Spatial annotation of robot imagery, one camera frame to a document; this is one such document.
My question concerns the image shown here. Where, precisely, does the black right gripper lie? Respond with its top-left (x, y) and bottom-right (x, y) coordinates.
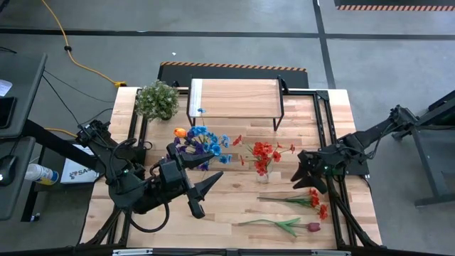
top-left (290, 146), bottom-right (344, 196)

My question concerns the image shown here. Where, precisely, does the white printed box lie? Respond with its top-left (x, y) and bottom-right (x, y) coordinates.
top-left (60, 158), bottom-right (100, 185)

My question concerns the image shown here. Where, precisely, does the potted green plant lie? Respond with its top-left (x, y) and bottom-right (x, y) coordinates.
top-left (134, 80), bottom-right (181, 122)

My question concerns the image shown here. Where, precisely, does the red flower stem middle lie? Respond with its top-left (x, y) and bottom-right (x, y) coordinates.
top-left (257, 188), bottom-right (330, 221)

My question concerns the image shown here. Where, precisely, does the white paper sheet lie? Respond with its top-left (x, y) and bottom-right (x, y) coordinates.
top-left (0, 79), bottom-right (14, 97)

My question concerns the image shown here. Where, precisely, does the dark red artificial tulip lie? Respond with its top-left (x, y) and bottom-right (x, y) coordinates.
top-left (237, 217), bottom-right (321, 238)

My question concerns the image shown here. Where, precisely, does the blue artificial flower bunch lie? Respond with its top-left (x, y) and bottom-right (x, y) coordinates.
top-left (188, 107), bottom-right (234, 181)

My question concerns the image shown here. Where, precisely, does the purple artificial flower bunch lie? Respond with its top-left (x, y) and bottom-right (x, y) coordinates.
top-left (173, 137), bottom-right (210, 172)

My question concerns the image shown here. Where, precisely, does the black phone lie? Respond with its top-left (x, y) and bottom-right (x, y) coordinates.
top-left (0, 96), bottom-right (18, 129)

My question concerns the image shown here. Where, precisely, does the grey keyboard tray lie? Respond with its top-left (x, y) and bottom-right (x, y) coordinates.
top-left (0, 137), bottom-right (36, 221)

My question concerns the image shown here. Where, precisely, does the silver metal bracket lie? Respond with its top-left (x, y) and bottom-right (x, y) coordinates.
top-left (112, 248), bottom-right (154, 256)
top-left (311, 250), bottom-right (353, 256)

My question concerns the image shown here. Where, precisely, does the yellow cable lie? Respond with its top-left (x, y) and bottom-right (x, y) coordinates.
top-left (41, 0), bottom-right (128, 88)
top-left (44, 127), bottom-right (80, 139)

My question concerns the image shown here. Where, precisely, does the red artificial flower bunch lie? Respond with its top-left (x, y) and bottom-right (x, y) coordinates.
top-left (232, 134), bottom-right (296, 177)

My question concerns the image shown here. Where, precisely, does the workbench with grey legs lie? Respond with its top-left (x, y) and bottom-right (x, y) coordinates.
top-left (390, 90), bottom-right (455, 208)

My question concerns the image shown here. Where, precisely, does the white spray bottle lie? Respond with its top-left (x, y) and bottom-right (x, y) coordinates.
top-left (24, 163), bottom-right (60, 186)

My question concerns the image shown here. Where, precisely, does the black hazard-striped floor mat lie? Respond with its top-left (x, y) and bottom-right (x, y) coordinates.
top-left (157, 61), bottom-right (309, 89)
top-left (333, 0), bottom-right (455, 11)

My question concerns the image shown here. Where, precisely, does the black floor cable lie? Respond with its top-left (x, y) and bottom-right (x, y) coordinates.
top-left (41, 70), bottom-right (114, 126)

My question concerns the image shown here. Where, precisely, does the clear glass vase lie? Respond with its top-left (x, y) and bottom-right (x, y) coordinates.
top-left (255, 166), bottom-right (273, 185)

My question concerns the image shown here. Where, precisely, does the grey side desk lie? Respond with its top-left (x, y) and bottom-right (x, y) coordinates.
top-left (0, 53), bottom-right (49, 139)

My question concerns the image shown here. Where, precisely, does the wooden shelf with black legs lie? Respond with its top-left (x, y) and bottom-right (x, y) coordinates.
top-left (186, 75), bottom-right (289, 132)

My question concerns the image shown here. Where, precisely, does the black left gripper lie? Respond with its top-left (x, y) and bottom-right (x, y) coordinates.
top-left (151, 142), bottom-right (225, 220)

